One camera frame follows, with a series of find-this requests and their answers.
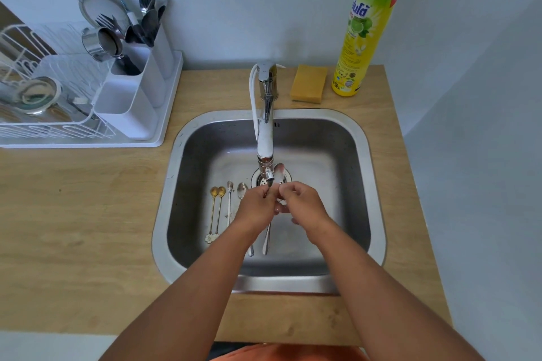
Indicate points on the person's left forearm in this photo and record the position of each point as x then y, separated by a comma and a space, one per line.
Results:
190, 301

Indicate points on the yellow dish soap bottle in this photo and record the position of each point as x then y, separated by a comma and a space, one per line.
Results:
364, 30

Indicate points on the stainless steel bowl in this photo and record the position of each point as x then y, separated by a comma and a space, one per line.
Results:
36, 94

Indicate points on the stainless steel cup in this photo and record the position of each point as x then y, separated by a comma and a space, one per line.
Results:
99, 44

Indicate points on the white cutlery holder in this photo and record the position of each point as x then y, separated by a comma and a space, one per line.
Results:
135, 85

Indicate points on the person's right forearm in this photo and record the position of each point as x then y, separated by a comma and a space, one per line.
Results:
381, 301

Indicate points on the metal mesh strainer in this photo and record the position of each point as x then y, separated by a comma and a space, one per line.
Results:
95, 7

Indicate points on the person's left hand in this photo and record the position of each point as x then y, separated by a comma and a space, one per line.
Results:
254, 212

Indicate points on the slim silver stirring spoon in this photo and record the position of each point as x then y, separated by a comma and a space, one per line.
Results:
229, 200

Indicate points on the metal drain strainer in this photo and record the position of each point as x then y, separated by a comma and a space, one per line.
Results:
259, 179

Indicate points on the yellow sponge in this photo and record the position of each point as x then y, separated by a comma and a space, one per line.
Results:
309, 82

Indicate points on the stainless steel sink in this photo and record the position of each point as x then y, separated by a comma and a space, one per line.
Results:
322, 153

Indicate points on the silver teaspoon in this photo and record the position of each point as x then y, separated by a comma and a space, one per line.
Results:
242, 190

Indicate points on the person's left fingers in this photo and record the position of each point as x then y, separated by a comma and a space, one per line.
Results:
261, 190

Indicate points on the chrome faucet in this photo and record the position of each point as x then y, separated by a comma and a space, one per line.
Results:
266, 119

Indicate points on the person's right hand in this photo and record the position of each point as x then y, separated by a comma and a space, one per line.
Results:
309, 212

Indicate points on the long silver spoon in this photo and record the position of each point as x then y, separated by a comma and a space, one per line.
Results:
280, 171

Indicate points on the white drip tray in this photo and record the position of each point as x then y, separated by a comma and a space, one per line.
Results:
167, 94

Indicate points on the bunch of dark spoons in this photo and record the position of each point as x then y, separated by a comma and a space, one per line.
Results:
149, 24

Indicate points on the person's right fingers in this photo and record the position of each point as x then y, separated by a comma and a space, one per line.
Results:
292, 189

